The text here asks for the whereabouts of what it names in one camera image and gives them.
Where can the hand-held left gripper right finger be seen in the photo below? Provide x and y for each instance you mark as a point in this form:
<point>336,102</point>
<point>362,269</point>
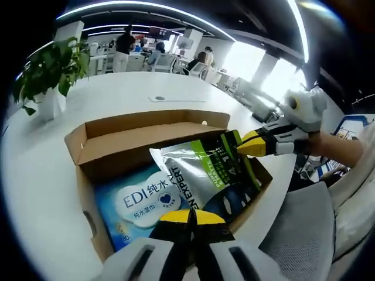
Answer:
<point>214,231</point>

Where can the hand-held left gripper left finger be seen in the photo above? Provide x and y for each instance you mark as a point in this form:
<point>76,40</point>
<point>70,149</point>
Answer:
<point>170,231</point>

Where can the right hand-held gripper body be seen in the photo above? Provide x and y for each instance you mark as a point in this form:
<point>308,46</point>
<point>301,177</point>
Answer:
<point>307,108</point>

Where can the blue wet wipes pack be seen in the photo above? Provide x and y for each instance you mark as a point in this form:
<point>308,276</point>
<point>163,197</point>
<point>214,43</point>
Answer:
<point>140,202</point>

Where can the silver green soft pouch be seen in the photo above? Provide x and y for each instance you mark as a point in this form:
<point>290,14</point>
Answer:
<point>199,175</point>

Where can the brown cardboard shoe box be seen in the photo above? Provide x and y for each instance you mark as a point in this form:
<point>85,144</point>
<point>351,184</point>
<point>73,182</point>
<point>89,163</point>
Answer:
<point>123,146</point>

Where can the long ceiling light strip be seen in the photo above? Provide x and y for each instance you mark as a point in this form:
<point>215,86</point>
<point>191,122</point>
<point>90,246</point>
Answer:
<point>301,32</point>

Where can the grey mesh office chair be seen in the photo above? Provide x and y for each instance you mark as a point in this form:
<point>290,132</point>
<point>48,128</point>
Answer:
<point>299,222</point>

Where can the person in beige shirt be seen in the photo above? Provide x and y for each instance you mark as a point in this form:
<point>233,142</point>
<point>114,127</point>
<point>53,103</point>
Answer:
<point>357,199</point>

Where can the white office chair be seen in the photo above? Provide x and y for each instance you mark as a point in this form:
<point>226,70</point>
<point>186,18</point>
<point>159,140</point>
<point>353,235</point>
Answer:
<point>197,68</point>
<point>165,61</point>

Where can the white plant pot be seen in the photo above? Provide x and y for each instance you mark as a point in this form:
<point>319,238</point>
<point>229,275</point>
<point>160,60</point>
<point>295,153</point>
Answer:
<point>48,105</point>

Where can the green leafy plant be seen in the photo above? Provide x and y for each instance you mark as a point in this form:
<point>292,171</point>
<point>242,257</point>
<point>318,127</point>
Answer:
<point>52,64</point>

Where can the white square column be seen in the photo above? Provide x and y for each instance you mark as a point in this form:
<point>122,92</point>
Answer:
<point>70,30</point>

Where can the blue framed wall board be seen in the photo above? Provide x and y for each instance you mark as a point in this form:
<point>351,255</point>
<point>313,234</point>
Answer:
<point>350,128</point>

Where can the dark wall screen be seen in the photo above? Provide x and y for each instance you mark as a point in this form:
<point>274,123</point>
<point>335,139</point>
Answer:
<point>159,32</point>

